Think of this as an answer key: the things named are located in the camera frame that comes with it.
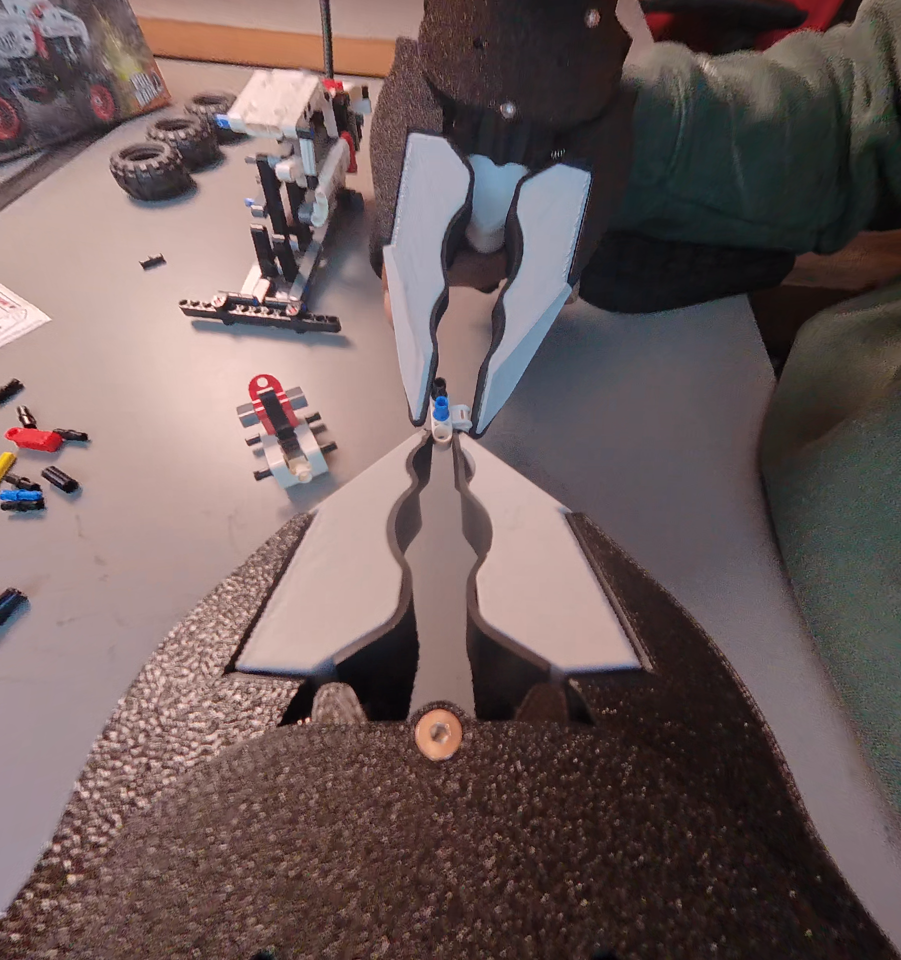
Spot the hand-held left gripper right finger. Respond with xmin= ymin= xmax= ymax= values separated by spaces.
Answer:
xmin=448 ymin=432 xmax=644 ymax=718

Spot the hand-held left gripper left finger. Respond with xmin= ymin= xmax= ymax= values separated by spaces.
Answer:
xmin=233 ymin=432 xmax=437 ymax=718

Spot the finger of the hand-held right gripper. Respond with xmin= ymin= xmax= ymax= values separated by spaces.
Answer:
xmin=379 ymin=132 xmax=479 ymax=429
xmin=466 ymin=158 xmax=597 ymax=439

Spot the red white black brick subassembly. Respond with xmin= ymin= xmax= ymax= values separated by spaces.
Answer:
xmin=236 ymin=372 xmax=341 ymax=490

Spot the small white blue brick piece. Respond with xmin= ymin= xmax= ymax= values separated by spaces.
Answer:
xmin=428 ymin=378 xmax=459 ymax=444

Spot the person's right forearm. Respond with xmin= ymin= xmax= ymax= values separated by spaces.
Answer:
xmin=578 ymin=0 xmax=901 ymax=316

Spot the grey desk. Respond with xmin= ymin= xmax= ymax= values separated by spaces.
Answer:
xmin=0 ymin=57 xmax=901 ymax=931

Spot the partly built toy brick vehicle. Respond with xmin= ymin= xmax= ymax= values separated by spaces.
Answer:
xmin=181 ymin=68 xmax=374 ymax=334

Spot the thin black rod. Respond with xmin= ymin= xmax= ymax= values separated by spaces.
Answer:
xmin=320 ymin=0 xmax=341 ymax=88

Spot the red crate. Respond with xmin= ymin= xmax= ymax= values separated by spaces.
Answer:
xmin=643 ymin=0 xmax=860 ymax=42

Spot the black toy tyre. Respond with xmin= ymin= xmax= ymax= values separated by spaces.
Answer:
xmin=110 ymin=140 xmax=197 ymax=204
xmin=185 ymin=93 xmax=242 ymax=139
xmin=146 ymin=113 xmax=222 ymax=169

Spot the wooden plank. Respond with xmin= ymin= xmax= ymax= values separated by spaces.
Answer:
xmin=133 ymin=15 xmax=399 ymax=79

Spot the person's green sweater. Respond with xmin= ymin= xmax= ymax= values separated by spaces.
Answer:
xmin=758 ymin=278 xmax=901 ymax=901

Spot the pile of small toy bricks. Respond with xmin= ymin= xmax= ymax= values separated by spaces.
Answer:
xmin=0 ymin=402 xmax=92 ymax=631

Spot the toy truck box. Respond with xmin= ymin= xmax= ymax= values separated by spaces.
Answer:
xmin=0 ymin=0 xmax=170 ymax=151

